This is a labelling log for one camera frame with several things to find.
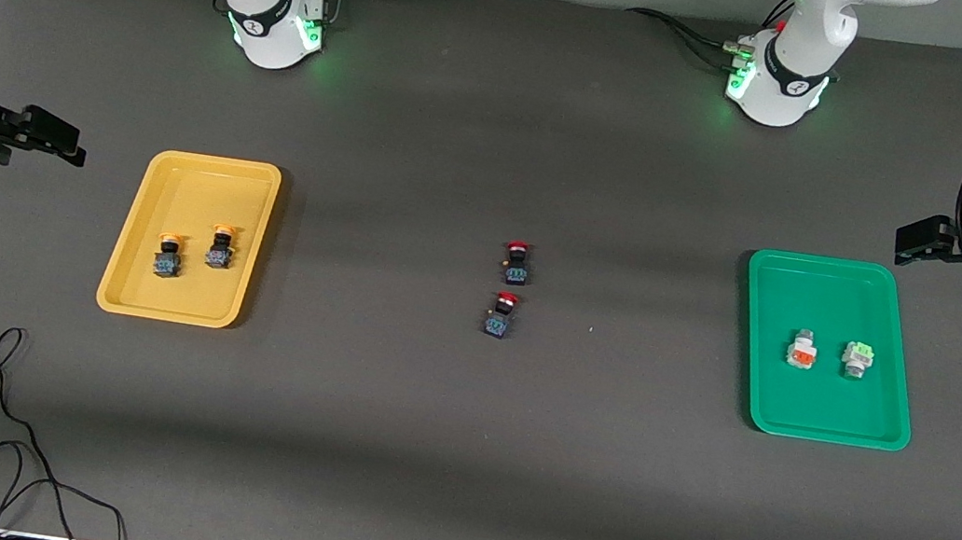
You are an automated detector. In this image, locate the yellow push button switch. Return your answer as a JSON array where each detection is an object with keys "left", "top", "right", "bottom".
[
  {"left": 203, "top": 222, "right": 240, "bottom": 271},
  {"left": 152, "top": 231, "right": 187, "bottom": 282}
]

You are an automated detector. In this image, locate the green button orange contact block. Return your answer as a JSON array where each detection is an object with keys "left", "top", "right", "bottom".
[{"left": 785, "top": 326, "right": 821, "bottom": 372}]

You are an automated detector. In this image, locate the green plastic tray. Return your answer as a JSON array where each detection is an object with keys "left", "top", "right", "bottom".
[{"left": 724, "top": 245, "right": 934, "bottom": 454}]

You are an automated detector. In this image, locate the yellow plastic tray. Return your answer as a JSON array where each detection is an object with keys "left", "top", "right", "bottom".
[{"left": 94, "top": 142, "right": 284, "bottom": 335}]

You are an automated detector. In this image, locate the looped thin black cable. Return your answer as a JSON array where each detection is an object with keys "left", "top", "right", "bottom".
[{"left": 0, "top": 437, "right": 140, "bottom": 540}]

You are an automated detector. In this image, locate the red push button switch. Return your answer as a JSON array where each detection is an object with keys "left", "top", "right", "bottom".
[
  {"left": 498, "top": 239, "right": 535, "bottom": 288},
  {"left": 482, "top": 289, "right": 522, "bottom": 341}
]

